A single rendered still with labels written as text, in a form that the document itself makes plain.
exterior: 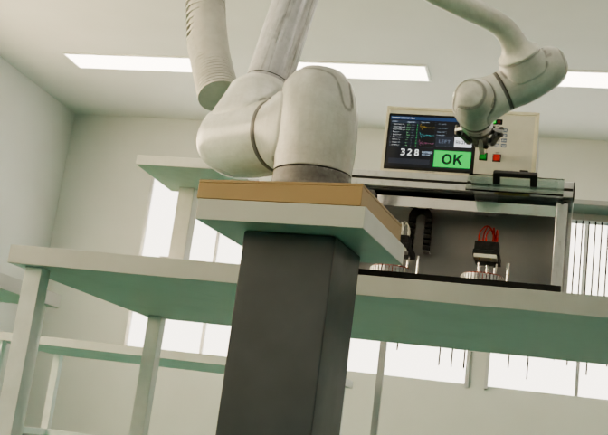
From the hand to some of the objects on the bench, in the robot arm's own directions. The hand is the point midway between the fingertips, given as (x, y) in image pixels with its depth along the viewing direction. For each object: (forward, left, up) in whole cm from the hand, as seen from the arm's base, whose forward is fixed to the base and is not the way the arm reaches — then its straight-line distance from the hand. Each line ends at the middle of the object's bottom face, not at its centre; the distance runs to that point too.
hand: (481, 145), depth 276 cm
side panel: (+36, -24, -44) cm, 62 cm away
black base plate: (-2, +9, -43) cm, 44 cm away
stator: (-3, +21, -40) cm, 45 cm away
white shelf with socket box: (+55, +99, -42) cm, 121 cm away
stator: (-4, -3, -40) cm, 40 cm away
